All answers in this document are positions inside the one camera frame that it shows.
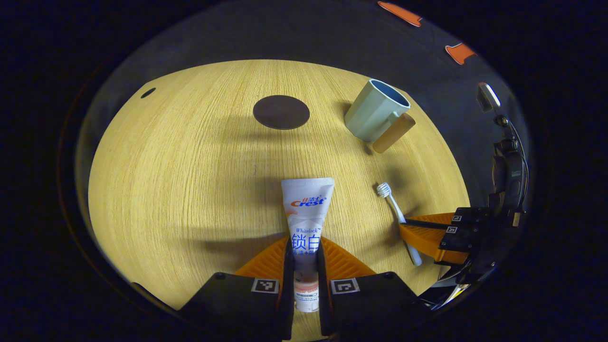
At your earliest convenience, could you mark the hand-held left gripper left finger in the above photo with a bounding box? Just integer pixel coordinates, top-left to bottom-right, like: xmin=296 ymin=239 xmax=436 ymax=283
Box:
xmin=131 ymin=236 xmax=295 ymax=342

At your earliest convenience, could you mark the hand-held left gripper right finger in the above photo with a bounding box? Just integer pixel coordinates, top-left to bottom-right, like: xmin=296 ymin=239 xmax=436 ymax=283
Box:
xmin=316 ymin=236 xmax=428 ymax=339

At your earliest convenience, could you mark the white toothbrush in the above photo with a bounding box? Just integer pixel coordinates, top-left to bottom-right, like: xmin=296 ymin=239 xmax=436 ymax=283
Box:
xmin=376 ymin=182 xmax=423 ymax=266

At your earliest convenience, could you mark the white toothpaste tube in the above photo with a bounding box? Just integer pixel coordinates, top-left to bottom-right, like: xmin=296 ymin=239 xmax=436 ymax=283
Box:
xmin=281 ymin=177 xmax=335 ymax=313

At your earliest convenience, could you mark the pale green cup wooden handle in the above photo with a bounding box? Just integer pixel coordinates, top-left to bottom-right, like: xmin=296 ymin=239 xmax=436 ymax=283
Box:
xmin=344 ymin=78 xmax=417 ymax=154

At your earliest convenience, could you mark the dark brown round coaster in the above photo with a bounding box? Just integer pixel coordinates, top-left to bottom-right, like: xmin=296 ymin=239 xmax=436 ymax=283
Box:
xmin=253 ymin=95 xmax=311 ymax=130

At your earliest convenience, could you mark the black backdrop cloth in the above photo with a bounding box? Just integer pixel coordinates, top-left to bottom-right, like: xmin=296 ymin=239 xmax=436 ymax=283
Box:
xmin=76 ymin=0 xmax=532 ymax=304

